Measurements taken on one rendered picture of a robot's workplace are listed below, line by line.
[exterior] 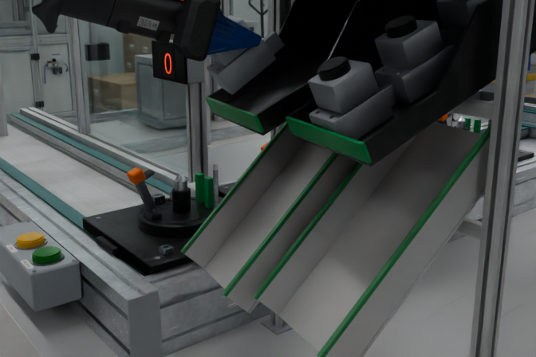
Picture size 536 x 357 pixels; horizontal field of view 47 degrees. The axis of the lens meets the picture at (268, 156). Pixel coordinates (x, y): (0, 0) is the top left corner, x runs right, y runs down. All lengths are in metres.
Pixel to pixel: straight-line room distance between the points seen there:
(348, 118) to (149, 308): 0.40
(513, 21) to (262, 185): 0.38
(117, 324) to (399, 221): 0.40
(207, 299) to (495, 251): 0.42
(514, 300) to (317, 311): 0.48
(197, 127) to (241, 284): 0.57
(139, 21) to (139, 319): 0.39
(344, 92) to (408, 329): 0.48
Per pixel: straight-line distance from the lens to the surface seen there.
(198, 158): 1.22
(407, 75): 0.60
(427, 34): 0.61
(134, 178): 0.95
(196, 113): 1.20
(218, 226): 0.80
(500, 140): 0.61
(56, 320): 1.00
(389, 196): 0.69
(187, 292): 0.86
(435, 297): 1.05
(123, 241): 0.96
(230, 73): 0.67
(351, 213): 0.70
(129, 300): 0.81
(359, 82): 0.57
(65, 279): 0.94
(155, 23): 0.64
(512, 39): 0.59
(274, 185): 0.81
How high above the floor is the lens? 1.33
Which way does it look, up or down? 15 degrees down
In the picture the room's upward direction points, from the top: straight up
